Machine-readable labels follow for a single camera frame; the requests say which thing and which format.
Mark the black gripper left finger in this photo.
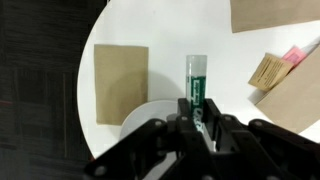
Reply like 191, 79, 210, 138
83, 97, 214, 180

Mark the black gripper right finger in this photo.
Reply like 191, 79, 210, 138
203, 98, 320, 180

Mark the green and white marker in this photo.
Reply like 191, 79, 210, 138
185, 54, 208, 135

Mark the grey bowl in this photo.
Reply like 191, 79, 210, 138
119, 99, 188, 180

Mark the medium brown paper sheet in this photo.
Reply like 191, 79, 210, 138
254, 44, 320, 134

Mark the large brown paper sheet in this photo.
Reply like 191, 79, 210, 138
229, 0, 320, 34
93, 44, 150, 126

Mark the small printed brown card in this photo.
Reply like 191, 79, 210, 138
247, 52, 294, 92

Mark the pink sticky note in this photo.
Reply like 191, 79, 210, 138
281, 45, 308, 65

